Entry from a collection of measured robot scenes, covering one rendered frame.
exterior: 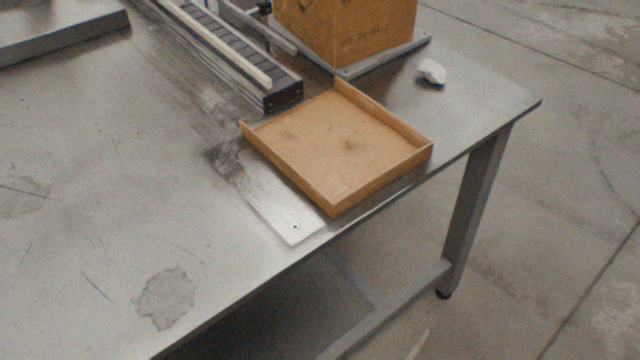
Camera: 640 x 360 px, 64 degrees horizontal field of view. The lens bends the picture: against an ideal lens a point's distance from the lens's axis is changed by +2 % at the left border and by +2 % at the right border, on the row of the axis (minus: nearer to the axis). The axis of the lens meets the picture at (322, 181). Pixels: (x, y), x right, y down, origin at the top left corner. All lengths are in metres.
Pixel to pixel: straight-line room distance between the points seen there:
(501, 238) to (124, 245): 1.46
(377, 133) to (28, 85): 0.82
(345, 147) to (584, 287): 1.21
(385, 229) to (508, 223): 0.48
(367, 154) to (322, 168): 0.10
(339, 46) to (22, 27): 0.79
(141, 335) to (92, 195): 0.32
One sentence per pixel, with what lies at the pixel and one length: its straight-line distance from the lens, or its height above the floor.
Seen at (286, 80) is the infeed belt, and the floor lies 0.88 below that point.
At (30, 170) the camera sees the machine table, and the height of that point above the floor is 0.83.
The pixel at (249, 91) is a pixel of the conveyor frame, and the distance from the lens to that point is 1.16.
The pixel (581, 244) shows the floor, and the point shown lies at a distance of 2.14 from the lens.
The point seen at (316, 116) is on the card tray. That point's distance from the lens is 1.12.
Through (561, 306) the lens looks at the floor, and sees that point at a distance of 1.94.
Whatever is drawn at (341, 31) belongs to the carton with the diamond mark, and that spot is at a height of 0.95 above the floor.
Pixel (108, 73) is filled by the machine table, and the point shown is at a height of 0.83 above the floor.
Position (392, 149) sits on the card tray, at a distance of 1.04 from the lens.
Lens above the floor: 1.53
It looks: 46 degrees down
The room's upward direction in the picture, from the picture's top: straight up
